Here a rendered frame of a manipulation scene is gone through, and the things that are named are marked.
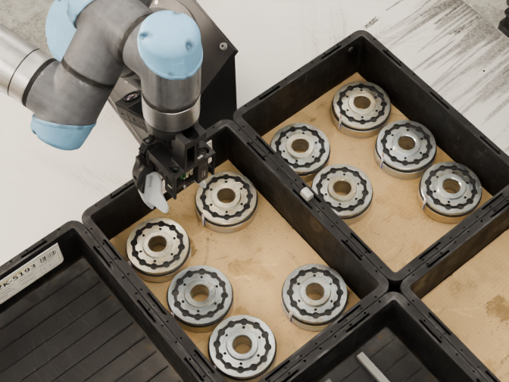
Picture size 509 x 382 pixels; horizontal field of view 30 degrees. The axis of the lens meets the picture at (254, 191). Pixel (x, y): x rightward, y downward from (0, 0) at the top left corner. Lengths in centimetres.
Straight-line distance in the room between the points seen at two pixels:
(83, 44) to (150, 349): 52
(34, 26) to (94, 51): 179
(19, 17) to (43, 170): 125
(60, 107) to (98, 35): 11
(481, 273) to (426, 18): 66
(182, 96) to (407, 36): 90
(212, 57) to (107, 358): 54
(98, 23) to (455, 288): 72
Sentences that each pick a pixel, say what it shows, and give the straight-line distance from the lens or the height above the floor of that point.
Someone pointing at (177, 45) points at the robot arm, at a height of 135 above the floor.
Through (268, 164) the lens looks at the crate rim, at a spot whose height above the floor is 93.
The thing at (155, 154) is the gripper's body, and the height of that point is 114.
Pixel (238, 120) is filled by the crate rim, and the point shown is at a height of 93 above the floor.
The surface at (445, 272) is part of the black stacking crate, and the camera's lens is 154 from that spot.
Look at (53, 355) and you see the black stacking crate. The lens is 152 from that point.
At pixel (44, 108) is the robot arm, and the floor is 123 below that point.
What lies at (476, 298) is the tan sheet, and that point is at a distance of 156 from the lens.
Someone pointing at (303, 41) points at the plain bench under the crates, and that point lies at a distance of 197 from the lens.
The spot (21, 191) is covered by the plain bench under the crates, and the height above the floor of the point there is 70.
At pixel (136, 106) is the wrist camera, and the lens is 133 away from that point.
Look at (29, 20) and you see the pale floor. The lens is 301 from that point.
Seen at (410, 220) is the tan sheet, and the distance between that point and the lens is 160.
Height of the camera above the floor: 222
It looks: 59 degrees down
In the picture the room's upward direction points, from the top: 1 degrees counter-clockwise
